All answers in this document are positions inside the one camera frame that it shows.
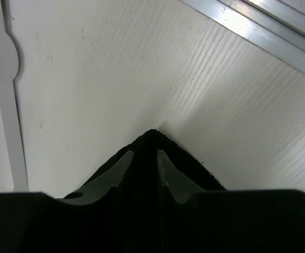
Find black trousers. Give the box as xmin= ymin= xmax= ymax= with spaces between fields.
xmin=62 ymin=128 xmax=227 ymax=253

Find aluminium table edge rail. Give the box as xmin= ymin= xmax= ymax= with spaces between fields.
xmin=183 ymin=1 xmax=305 ymax=75

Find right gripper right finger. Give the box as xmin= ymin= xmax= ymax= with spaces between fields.
xmin=157 ymin=150 xmax=305 ymax=252

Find white clothes rack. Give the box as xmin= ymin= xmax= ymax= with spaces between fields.
xmin=0 ymin=1 xmax=28 ymax=192

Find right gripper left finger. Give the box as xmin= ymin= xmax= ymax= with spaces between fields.
xmin=0 ymin=151 xmax=134 ymax=252

